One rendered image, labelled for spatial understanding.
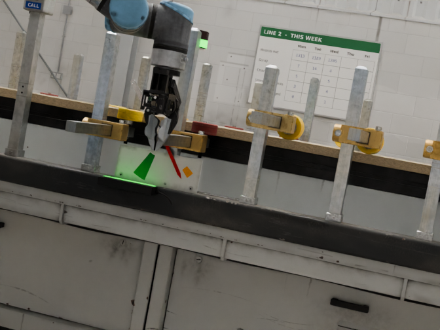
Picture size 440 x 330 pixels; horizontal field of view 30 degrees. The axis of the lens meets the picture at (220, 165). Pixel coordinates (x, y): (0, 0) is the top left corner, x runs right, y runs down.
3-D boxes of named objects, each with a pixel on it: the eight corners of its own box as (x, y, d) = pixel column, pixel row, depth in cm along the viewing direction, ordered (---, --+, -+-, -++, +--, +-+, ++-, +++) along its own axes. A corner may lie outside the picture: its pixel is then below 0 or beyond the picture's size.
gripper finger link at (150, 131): (137, 148, 210) (143, 112, 210) (145, 148, 216) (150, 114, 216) (148, 150, 210) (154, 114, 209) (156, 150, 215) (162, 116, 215)
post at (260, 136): (247, 232, 235) (277, 65, 232) (236, 229, 236) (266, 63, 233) (250, 230, 238) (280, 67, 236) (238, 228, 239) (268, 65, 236)
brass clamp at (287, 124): (290, 133, 230) (293, 116, 230) (244, 125, 233) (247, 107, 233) (294, 134, 236) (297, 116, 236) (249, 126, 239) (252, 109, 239)
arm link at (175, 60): (159, 51, 217) (193, 56, 215) (156, 69, 217) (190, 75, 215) (147, 46, 208) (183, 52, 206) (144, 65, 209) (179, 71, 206)
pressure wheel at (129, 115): (141, 146, 260) (148, 110, 260) (119, 143, 256) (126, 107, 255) (130, 143, 267) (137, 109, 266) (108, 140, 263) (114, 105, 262)
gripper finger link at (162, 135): (148, 150, 210) (154, 114, 209) (156, 150, 215) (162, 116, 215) (160, 152, 209) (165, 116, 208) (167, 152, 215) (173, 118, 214)
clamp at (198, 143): (200, 152, 237) (203, 135, 237) (156, 144, 241) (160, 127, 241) (205, 152, 243) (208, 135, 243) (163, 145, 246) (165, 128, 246)
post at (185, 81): (170, 190, 241) (198, 28, 238) (159, 188, 242) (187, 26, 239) (173, 190, 244) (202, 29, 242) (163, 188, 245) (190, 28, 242)
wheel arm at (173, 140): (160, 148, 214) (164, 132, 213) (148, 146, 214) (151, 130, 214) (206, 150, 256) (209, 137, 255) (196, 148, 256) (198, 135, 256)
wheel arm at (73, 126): (74, 135, 221) (77, 120, 221) (63, 133, 222) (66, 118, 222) (133, 139, 263) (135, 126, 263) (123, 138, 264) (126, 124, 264)
